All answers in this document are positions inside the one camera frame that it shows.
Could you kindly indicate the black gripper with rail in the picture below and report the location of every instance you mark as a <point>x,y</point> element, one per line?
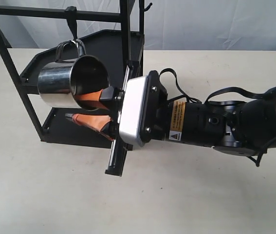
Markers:
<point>156,96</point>

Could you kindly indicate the stainless steel mug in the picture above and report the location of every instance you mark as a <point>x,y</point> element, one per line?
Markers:
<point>59,81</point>

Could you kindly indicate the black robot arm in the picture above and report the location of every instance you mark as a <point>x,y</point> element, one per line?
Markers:
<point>232,120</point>

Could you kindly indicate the black metal rack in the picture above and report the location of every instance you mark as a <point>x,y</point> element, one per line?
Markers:
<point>106,36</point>

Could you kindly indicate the white backdrop curtain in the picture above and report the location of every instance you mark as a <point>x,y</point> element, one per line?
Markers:
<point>171,25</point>

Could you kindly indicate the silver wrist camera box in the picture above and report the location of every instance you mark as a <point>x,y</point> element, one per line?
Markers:
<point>132,111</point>

